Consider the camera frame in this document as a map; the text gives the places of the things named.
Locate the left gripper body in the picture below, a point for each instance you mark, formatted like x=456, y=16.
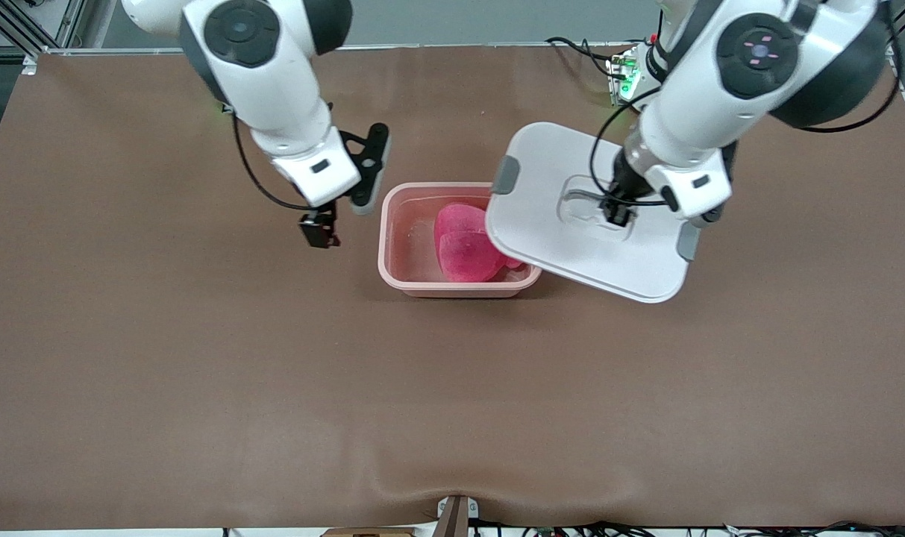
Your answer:
x=621, y=186

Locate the grey lid latch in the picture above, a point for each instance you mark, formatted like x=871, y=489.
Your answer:
x=689, y=242
x=506, y=176

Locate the white plastic box lid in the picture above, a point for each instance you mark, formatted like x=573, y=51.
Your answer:
x=556, y=253

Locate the pink plush toy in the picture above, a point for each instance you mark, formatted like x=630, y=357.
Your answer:
x=463, y=253

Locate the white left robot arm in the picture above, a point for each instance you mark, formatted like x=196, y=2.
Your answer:
x=721, y=97

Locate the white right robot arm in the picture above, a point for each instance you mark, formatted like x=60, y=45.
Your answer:
x=273, y=89

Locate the pink plastic box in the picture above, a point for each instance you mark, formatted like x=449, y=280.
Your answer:
x=407, y=280

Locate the circuit board with green light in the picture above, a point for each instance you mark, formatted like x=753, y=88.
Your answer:
x=625, y=78

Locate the metal table clamp bracket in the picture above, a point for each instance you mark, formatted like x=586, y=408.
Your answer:
x=456, y=514

